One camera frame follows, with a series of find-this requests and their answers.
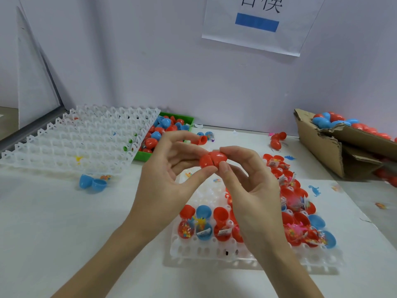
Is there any person's right hand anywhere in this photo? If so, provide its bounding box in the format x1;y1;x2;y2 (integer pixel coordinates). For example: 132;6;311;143
217;145;289;258

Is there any person's left hand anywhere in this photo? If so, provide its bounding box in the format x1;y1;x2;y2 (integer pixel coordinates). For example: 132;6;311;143
124;131;219;243

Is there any clear plastic egg tray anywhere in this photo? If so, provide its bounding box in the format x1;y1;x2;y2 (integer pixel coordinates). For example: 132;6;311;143
169;152;342;271
0;105;161;176

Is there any blue egg shell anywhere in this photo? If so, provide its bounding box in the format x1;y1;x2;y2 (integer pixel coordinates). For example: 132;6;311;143
79;174;108;193

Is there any small capsule cluster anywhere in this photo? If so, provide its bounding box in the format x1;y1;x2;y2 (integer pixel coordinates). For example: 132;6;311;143
191;131;215;145

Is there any cardboard box of capsules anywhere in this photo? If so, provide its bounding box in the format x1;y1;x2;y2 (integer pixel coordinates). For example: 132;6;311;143
294;108;397;179

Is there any pile of finished eggs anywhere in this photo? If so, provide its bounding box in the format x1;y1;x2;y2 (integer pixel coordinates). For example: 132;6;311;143
312;111;397;142

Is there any person's right forearm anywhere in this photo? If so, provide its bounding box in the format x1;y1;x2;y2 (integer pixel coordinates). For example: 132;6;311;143
251;239;323;298

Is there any green plastic tray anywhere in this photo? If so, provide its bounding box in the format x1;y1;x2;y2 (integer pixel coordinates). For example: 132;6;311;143
134;111;195;163

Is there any clear triangular panel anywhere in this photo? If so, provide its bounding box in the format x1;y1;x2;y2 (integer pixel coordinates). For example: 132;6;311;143
17;8;62;129

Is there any white paper sign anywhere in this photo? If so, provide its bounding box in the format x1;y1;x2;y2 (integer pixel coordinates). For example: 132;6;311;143
201;0;326;58

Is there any grey metal rail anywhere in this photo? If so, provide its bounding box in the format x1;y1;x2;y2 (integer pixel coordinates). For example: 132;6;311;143
0;107;68;153

